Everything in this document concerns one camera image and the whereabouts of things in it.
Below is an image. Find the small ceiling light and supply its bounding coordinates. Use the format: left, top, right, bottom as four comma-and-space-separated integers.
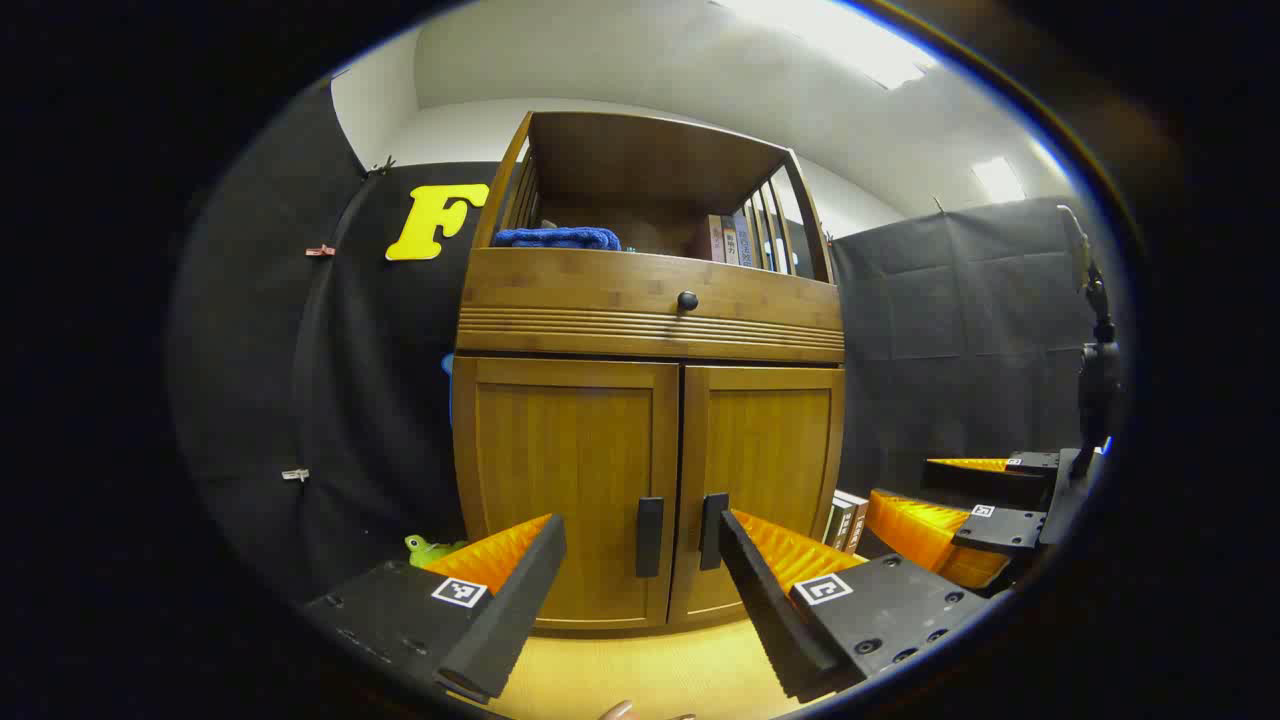
972, 157, 1028, 204

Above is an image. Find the green toy frog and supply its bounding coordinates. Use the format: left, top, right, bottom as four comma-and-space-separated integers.
404, 534, 469, 569

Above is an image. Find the black right door handle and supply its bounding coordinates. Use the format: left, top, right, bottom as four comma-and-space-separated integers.
699, 492, 730, 572

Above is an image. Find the black backdrop cloth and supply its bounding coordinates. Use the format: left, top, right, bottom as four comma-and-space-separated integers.
165, 75, 1121, 611

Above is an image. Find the wooden cabinet drawer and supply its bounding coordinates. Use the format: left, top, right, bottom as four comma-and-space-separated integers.
460, 247, 846, 346

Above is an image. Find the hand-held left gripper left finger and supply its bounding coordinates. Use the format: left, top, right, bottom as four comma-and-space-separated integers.
300, 513, 568, 706

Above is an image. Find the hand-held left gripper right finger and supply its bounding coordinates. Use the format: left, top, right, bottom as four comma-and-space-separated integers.
717, 508, 996, 704

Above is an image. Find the blue folded towel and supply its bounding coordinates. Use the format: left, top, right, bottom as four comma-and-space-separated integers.
490, 227, 623, 252

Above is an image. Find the large ceiling light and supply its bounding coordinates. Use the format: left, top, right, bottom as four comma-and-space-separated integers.
715, 0, 941, 91

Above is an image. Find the black left door handle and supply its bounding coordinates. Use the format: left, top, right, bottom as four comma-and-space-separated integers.
636, 497, 665, 579

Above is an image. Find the wooden double-door shoe cabinet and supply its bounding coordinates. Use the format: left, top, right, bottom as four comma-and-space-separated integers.
452, 110, 847, 638

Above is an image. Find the black door handle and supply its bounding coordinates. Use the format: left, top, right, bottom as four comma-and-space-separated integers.
699, 492, 730, 572
636, 497, 665, 579

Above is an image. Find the wooden cabinet door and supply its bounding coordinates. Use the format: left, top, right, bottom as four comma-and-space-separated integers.
668, 365, 846, 626
455, 357, 681, 631

